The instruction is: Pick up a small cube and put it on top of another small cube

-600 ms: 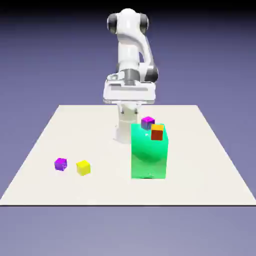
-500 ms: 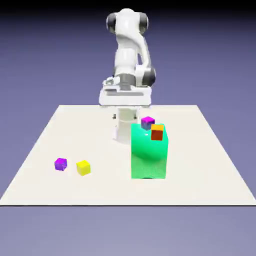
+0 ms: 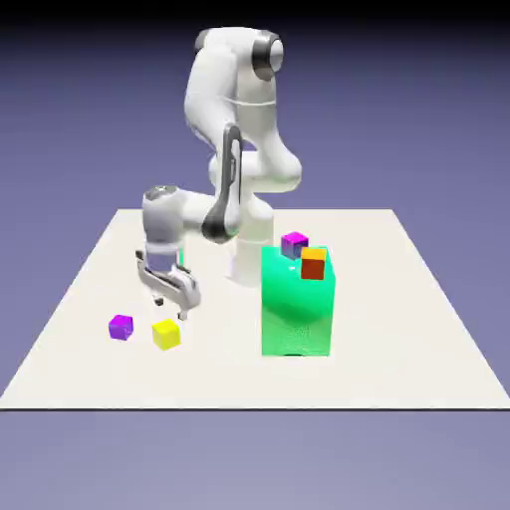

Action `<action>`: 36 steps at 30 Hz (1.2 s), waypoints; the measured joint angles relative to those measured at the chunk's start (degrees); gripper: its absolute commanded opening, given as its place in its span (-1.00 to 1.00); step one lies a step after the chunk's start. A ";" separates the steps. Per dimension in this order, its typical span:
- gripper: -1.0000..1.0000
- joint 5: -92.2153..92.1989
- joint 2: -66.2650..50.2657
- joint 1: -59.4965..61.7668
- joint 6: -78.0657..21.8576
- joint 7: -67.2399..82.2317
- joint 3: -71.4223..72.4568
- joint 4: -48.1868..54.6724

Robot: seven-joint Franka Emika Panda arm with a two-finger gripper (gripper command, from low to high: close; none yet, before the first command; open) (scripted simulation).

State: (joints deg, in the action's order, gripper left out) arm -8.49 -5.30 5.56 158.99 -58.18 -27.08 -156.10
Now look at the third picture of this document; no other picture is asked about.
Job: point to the small purple cube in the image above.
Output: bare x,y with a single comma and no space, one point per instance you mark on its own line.
120,327

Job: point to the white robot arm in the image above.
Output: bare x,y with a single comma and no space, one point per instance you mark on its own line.
223,99

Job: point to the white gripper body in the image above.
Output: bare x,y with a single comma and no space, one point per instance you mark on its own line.
171,285

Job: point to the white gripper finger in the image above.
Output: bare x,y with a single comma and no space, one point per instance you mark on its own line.
183,314
158,300

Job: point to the small yellow cube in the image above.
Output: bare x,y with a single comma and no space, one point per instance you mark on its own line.
166,334

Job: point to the small magenta cube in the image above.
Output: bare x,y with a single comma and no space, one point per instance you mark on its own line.
294,244

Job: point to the large green box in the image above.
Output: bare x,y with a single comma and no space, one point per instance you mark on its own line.
295,306

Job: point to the small orange cube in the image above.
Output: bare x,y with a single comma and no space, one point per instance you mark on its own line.
313,263

